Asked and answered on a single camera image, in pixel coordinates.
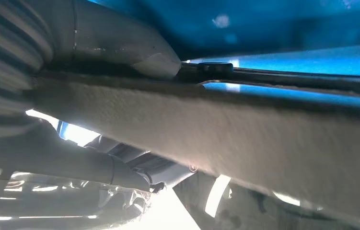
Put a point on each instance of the blue metal shelf rack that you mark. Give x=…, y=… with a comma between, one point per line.
x=262, y=31

